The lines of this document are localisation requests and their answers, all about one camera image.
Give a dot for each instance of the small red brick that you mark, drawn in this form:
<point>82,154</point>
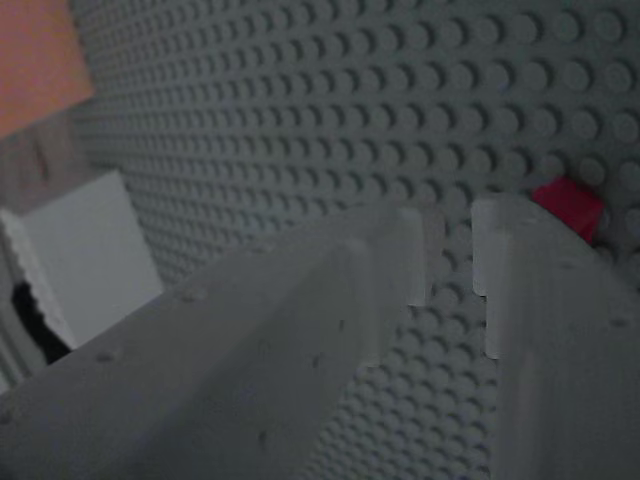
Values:
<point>575,205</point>

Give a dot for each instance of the white box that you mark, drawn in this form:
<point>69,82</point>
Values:
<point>90,250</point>

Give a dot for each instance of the grey studded baseplate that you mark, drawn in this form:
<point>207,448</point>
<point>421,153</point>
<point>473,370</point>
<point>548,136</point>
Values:
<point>300,100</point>

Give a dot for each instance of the orange flat panel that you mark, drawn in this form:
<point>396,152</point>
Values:
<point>35,60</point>

